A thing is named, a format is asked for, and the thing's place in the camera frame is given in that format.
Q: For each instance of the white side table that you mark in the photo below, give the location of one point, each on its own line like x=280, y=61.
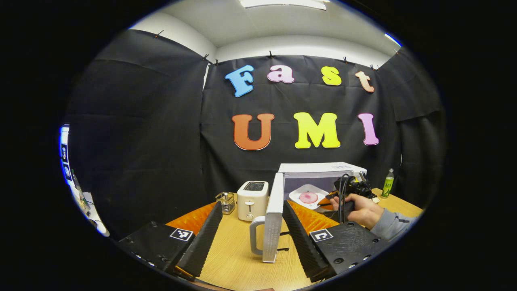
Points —
x=97, y=226

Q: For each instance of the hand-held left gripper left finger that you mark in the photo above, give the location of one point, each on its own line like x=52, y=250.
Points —
x=200, y=242

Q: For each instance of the white plate with pink food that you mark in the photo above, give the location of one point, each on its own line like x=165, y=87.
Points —
x=309, y=197

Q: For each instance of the long ceiling light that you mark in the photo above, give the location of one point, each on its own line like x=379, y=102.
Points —
x=282, y=3

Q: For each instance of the white toaster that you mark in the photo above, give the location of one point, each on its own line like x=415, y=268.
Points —
x=252, y=200

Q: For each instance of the green drink bottle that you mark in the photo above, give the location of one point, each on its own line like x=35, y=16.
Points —
x=387, y=186

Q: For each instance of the white microwave oven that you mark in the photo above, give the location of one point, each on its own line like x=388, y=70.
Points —
x=274, y=218

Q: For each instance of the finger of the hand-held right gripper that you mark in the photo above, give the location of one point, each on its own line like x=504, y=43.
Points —
x=330, y=200

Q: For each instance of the black backdrop cloth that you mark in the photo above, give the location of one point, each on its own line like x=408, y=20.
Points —
x=141, y=121

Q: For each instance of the small ceiling light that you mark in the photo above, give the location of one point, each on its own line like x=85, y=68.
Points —
x=392, y=39

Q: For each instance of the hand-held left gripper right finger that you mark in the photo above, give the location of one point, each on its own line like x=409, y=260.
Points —
x=303, y=242

